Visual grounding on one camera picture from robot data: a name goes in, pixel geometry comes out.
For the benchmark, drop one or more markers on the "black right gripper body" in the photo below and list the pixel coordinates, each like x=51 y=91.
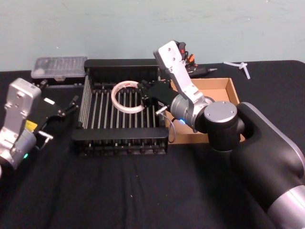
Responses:
x=160 y=94

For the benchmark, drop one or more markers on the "white three-armed plastic piece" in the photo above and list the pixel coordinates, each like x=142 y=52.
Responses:
x=244 y=68

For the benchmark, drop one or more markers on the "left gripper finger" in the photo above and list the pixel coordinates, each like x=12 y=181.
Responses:
x=44 y=84
x=69 y=110

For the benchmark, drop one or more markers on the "black table cloth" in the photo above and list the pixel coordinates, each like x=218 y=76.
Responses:
x=119 y=186

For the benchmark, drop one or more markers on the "shallow brown cardboard tray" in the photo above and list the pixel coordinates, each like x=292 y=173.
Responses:
x=219 y=87

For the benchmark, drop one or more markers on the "roll of white tape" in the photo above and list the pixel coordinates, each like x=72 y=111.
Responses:
x=114 y=97

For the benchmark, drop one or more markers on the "black rack with steel bars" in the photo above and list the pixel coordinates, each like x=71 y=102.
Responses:
x=119 y=133

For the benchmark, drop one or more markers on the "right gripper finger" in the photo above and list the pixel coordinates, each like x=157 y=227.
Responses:
x=146 y=101
x=144 y=87

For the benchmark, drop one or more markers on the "clear plastic case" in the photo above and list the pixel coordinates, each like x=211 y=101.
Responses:
x=59 y=65

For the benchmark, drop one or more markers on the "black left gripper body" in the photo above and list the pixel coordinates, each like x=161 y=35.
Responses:
x=45 y=112

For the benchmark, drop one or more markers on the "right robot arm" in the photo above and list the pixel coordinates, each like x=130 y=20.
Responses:
x=262 y=155

